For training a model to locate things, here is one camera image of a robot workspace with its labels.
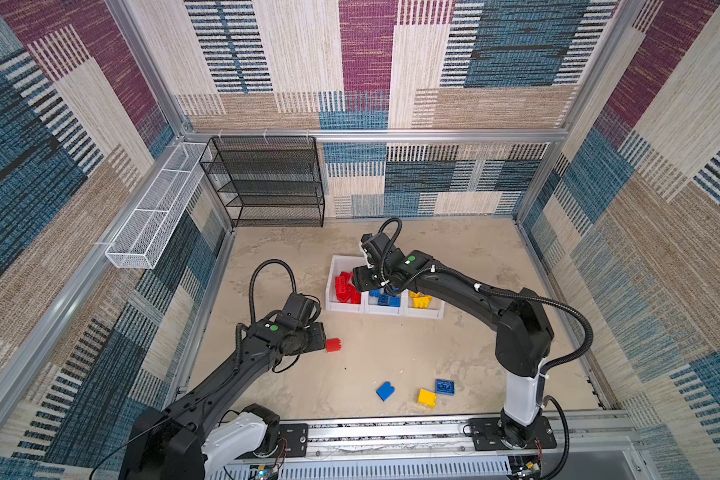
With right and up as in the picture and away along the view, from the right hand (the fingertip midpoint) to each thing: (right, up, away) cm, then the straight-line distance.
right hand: (364, 282), depth 87 cm
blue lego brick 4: (+6, -28, -6) cm, 29 cm away
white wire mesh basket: (-67, +12, +5) cm, 69 cm away
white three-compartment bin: (+2, -8, +9) cm, 12 cm away
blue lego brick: (+6, -7, +10) cm, 14 cm away
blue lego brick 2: (+10, -7, +7) cm, 14 cm away
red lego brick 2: (-5, -5, +10) cm, 12 cm away
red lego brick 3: (-7, -1, +12) cm, 14 cm away
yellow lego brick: (+16, -29, -9) cm, 34 cm away
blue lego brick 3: (+22, -28, -5) cm, 35 cm away
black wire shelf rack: (-35, +34, +23) cm, 54 cm away
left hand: (-12, -14, -4) cm, 19 cm away
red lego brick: (-9, -20, +5) cm, 22 cm away
